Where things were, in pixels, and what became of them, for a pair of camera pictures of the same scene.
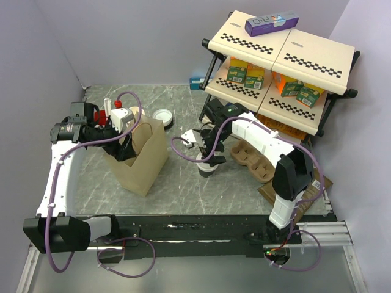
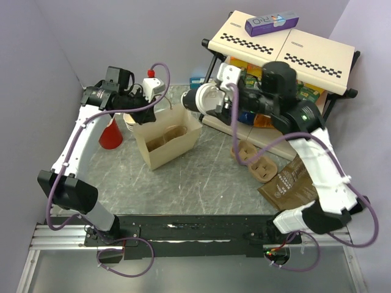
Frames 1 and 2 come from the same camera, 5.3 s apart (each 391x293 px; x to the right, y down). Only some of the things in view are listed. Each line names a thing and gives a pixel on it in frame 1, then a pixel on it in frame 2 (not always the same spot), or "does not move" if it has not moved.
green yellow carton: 255,77 does not move
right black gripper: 205,151 -> 223,116
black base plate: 146,237 does not move
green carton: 306,96 does not move
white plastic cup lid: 204,166 -> 209,99
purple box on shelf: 263,24 does not move
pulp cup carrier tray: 259,167 does not move
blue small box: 197,83 does not move
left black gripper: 122,149 -> 146,116
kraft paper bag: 146,171 -> 175,132
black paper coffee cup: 206,174 -> 188,99
